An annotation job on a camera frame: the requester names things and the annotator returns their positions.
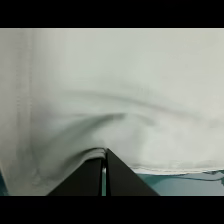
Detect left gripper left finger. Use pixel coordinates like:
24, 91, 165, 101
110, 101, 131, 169
46, 157, 103, 197

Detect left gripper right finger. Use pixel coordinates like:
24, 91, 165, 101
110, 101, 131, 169
105, 148, 161, 197

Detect white T-shirt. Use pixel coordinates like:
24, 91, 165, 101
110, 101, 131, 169
0, 27, 224, 197

